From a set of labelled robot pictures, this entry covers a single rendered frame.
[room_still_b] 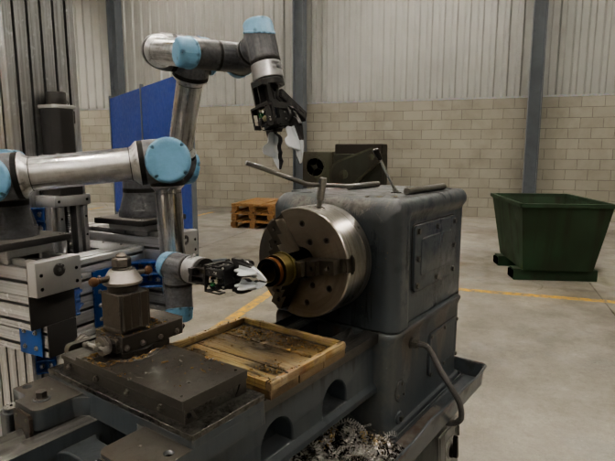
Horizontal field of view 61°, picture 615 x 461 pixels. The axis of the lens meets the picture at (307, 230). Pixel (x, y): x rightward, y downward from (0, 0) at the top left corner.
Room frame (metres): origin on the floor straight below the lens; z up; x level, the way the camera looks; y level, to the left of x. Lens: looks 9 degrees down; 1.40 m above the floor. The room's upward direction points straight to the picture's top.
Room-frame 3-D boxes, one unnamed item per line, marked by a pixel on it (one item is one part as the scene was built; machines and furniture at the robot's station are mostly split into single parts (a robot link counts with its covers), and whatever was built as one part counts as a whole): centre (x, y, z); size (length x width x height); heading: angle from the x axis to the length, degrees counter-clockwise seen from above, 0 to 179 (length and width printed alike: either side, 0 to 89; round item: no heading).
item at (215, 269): (1.31, 0.24, 1.08); 0.12 x 0.09 x 0.08; 54
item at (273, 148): (1.31, 0.09, 1.39); 0.06 x 0.03 x 0.09; 144
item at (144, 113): (7.96, 2.47, 1.18); 4.12 x 0.80 x 2.35; 33
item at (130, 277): (1.06, 0.39, 1.13); 0.08 x 0.08 x 0.03
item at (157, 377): (1.02, 0.34, 0.95); 0.43 x 0.17 x 0.05; 54
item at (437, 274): (1.80, -0.23, 1.06); 0.59 x 0.48 x 0.39; 144
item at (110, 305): (1.06, 0.38, 1.07); 0.07 x 0.07 x 0.10; 54
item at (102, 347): (1.08, 0.37, 0.99); 0.20 x 0.10 x 0.05; 144
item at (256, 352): (1.27, 0.13, 0.89); 0.36 x 0.30 x 0.04; 54
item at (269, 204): (9.73, 0.82, 0.22); 1.25 x 0.86 x 0.44; 164
